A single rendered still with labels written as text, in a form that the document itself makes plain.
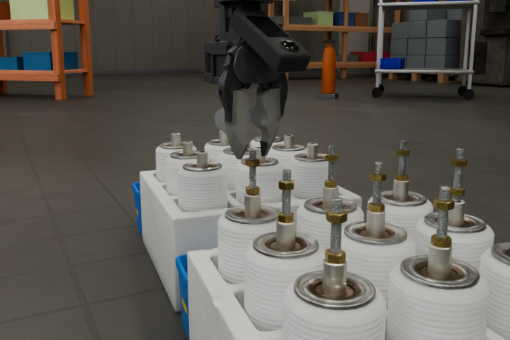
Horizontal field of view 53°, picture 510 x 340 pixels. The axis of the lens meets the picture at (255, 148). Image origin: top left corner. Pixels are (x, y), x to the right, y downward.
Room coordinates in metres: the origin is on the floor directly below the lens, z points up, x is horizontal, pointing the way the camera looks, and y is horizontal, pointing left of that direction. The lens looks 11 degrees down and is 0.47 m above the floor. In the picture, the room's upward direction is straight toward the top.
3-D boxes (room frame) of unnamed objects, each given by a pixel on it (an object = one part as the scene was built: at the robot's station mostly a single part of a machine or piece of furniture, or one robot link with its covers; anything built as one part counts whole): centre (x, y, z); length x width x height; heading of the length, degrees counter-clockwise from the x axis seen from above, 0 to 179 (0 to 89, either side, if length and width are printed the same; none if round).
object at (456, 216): (0.63, -0.26, 0.26); 0.02 x 0.02 x 0.03
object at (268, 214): (0.67, 0.00, 0.25); 0.08 x 0.08 x 0.01
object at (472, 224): (0.63, -0.26, 0.25); 0.08 x 0.08 x 0.01
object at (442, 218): (0.48, -0.19, 0.30); 0.01 x 0.01 x 0.08
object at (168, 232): (1.11, 0.03, 0.09); 0.39 x 0.39 x 0.18; 21
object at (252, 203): (0.67, 0.00, 0.26); 0.02 x 0.02 x 0.03
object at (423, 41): (8.43, -2.89, 0.59); 1.20 x 0.80 x 1.19; 27
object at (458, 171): (0.63, -0.26, 0.31); 0.01 x 0.01 x 0.08
